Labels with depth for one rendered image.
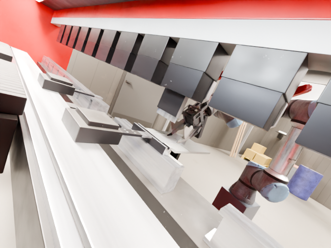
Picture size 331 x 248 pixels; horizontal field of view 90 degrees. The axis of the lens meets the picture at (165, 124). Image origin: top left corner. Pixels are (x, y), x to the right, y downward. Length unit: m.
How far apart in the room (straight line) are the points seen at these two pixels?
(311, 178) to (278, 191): 5.40
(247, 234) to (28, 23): 2.54
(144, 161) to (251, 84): 0.40
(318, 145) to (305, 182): 6.01
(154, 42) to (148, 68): 0.10
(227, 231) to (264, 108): 0.28
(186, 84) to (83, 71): 3.49
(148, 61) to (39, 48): 2.00
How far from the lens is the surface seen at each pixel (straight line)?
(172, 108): 0.55
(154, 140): 0.58
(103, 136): 0.42
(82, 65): 3.89
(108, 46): 0.99
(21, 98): 0.42
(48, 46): 2.57
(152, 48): 0.68
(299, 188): 6.42
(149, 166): 0.57
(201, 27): 0.57
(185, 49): 0.57
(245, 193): 1.14
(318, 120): 0.40
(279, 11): 0.50
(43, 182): 0.29
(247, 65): 0.45
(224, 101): 0.44
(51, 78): 0.79
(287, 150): 1.00
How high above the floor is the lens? 1.16
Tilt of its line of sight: 10 degrees down
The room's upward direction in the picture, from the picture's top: 24 degrees clockwise
